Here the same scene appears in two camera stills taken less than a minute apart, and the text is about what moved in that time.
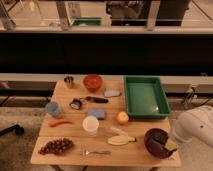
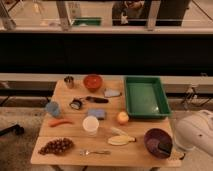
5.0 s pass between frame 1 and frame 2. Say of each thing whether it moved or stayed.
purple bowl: stayed
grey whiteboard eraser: stayed
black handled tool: stayed
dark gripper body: moved
